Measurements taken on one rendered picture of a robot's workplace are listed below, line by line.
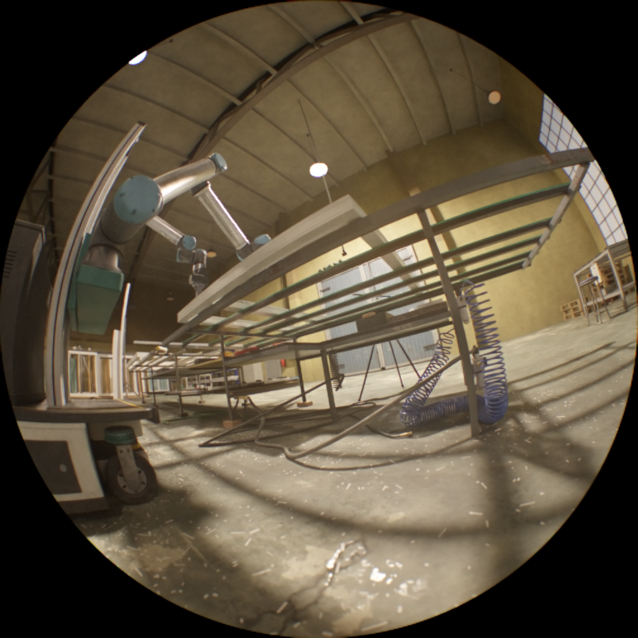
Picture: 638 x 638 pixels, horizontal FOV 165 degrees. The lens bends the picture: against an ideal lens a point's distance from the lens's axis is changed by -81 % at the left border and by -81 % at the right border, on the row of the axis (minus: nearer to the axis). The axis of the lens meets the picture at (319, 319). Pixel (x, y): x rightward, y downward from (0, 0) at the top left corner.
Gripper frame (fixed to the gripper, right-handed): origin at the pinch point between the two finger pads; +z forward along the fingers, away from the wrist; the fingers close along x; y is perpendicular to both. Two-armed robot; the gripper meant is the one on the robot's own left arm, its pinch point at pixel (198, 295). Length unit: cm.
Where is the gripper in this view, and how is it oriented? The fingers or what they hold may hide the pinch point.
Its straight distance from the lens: 153.2
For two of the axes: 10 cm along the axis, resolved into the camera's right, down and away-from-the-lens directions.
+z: 1.6, 9.6, -2.3
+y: -8.0, 2.6, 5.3
